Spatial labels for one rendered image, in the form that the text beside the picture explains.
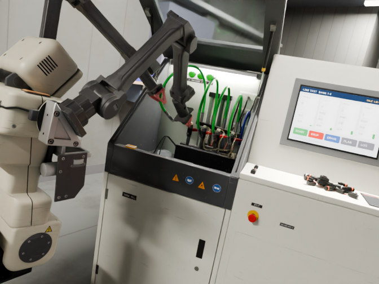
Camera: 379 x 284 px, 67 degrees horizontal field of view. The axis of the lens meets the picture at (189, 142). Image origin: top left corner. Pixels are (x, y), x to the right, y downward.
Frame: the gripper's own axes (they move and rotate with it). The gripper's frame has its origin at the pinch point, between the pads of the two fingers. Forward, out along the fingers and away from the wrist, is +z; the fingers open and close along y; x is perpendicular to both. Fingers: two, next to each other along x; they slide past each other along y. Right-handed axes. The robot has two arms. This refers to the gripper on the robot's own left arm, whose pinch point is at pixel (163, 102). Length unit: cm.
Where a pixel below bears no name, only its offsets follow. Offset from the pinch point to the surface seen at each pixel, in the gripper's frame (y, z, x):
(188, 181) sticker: -19.8, 32.4, 21.4
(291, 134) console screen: -39, 46, -31
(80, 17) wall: 180, -79, -53
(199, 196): -23, 40, 23
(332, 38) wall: 212, 172, -444
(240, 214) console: -38, 54, 17
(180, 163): -17.0, 23.9, 18.6
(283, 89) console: -33, 28, -45
